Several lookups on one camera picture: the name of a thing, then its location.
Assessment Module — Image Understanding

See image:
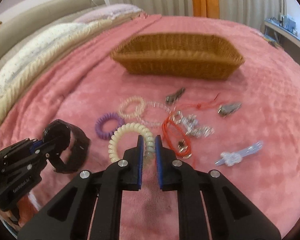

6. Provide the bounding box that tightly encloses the black wrist watch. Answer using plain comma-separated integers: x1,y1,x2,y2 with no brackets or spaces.
42,119,90,174

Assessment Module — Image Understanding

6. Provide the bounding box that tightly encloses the cream spiral hair tie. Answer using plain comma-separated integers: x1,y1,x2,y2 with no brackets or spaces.
108,122,156,164

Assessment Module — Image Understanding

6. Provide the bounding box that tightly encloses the left hand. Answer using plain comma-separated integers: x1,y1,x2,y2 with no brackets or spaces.
0,193,41,232

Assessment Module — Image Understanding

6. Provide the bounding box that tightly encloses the white speckled pillow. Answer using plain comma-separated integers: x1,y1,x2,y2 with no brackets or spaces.
0,22,108,131

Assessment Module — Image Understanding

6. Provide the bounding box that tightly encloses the silver metal hair clip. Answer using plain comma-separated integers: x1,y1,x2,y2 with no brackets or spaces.
218,102,242,117

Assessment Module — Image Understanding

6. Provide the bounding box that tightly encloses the pink plush blanket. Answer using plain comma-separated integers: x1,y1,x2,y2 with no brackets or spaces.
0,15,300,235

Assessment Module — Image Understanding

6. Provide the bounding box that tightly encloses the beige headboard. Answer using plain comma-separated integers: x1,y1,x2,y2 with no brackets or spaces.
0,0,106,70

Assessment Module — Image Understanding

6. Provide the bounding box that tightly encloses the pink pillow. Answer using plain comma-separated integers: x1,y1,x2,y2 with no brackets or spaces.
74,4,143,23

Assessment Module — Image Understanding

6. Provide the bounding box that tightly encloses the brown wicker basket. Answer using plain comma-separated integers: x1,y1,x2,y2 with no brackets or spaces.
110,33,245,80

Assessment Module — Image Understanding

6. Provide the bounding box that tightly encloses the grey desk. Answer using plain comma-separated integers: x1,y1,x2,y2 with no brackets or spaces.
264,18,300,65

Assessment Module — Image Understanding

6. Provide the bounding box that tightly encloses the purple spiral hair tie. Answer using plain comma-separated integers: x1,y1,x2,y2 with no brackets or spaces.
95,112,126,140

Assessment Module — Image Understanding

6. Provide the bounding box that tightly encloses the silver crystal bracelet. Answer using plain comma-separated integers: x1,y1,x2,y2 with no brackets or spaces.
171,110,215,139

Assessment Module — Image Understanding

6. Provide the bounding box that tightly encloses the pink bead bracelet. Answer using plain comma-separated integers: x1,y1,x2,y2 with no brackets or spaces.
118,96,146,119

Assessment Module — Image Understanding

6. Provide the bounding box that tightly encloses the red cord bracelet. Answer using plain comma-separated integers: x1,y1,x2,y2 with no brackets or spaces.
162,115,193,160

